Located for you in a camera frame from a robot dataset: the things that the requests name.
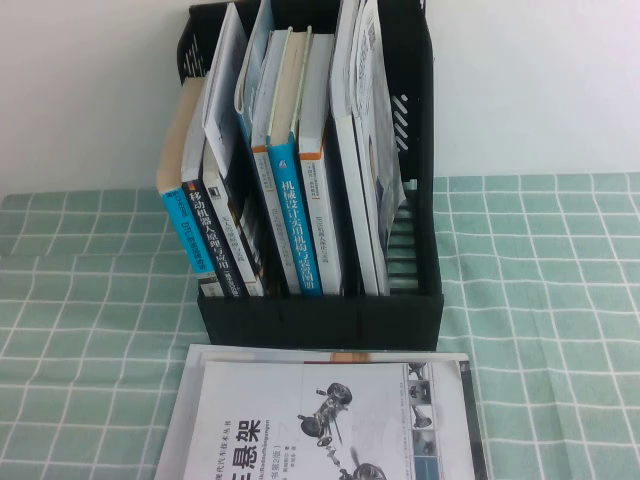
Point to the magazine with suited man cover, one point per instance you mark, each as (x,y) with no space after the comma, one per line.
(380,150)

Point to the thick white orange-topped book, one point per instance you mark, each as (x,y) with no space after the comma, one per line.
(325,225)

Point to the cyan spine mechanism design book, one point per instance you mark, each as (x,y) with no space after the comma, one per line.
(295,215)

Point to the thin white orange-topped book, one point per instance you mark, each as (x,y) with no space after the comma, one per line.
(277,225)

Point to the black plastic book holder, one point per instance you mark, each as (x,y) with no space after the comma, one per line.
(320,320)

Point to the white black spine book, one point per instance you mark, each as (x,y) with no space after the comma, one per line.
(225,210)

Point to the black spine robot book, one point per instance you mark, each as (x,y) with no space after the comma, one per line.
(210,225)

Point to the cyan spine tan-paged book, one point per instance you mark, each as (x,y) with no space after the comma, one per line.
(182,225)

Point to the white suspension book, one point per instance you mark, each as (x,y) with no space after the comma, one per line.
(300,425)

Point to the light blue cover book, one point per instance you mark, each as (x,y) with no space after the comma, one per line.
(255,50)

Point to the book with orange red edge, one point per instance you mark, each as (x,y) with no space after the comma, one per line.
(450,400)

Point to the thin white booklet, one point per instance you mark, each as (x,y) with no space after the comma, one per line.
(225,100)

